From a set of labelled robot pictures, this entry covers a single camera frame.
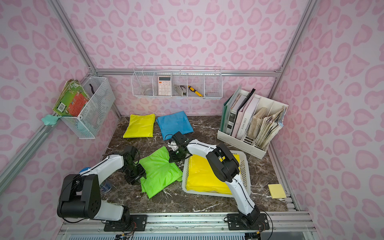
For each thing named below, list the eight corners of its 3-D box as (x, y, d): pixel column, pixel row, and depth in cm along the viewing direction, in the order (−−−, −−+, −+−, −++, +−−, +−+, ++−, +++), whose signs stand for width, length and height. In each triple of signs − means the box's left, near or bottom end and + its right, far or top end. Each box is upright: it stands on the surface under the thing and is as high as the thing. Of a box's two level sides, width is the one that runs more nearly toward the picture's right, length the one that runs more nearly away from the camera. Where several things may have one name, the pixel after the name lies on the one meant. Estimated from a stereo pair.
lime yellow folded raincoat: (124, 137, 109) (122, 135, 107) (132, 116, 123) (131, 113, 121) (152, 137, 109) (152, 135, 107) (157, 116, 123) (157, 113, 121)
